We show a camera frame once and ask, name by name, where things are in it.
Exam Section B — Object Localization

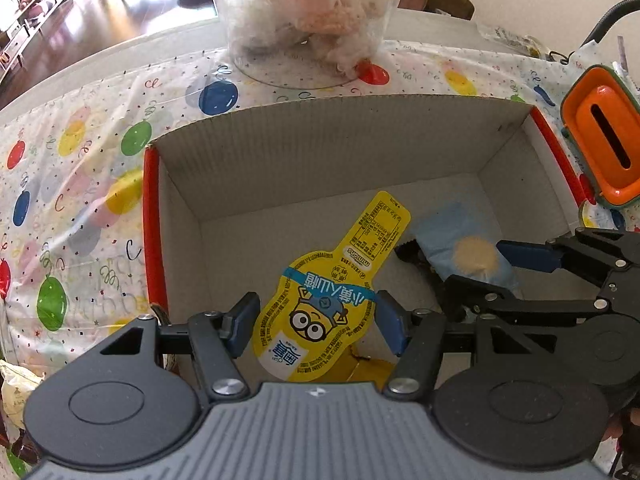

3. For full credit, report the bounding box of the light blue snack packet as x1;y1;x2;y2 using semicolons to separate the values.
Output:
412;201;522;302

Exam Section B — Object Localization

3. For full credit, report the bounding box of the cream snack packet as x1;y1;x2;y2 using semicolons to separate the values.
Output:
0;359;44;417

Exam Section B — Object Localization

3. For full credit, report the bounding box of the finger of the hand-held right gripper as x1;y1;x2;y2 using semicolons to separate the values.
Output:
439;273;609;322
495;229;640;289

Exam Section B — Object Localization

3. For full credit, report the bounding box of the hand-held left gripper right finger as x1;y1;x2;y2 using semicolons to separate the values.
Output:
375;290;557;403

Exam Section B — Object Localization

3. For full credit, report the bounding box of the white plastic bag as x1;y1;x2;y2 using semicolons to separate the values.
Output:
234;0;402;74

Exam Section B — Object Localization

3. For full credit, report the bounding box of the wooden tv cabinet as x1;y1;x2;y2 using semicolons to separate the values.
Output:
0;0;57;82

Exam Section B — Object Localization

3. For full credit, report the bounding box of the clear plastic tub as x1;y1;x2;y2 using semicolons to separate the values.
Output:
202;0;427;89

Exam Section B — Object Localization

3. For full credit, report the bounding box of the clear plastic packet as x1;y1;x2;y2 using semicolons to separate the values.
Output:
477;22;544;57

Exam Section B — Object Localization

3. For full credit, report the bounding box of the orange green tissue holder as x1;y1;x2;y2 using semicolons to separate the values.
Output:
559;64;640;209

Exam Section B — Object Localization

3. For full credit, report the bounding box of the orange yellow snack packet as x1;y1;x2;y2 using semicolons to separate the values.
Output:
330;354;402;387

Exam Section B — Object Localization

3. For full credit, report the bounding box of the grey desk lamp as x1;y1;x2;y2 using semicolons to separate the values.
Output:
582;0;640;47

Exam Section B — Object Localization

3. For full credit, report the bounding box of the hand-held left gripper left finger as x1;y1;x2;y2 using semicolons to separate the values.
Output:
98;292;261;402

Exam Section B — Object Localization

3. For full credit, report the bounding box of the red cardboard box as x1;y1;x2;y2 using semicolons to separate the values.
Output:
141;92;599;397

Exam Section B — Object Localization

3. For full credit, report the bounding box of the yellow cartoon drink pouch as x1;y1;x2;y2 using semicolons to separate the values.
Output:
252;190;412;384

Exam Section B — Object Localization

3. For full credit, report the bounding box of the balloon print tablecloth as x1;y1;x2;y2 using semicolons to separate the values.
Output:
0;37;640;480

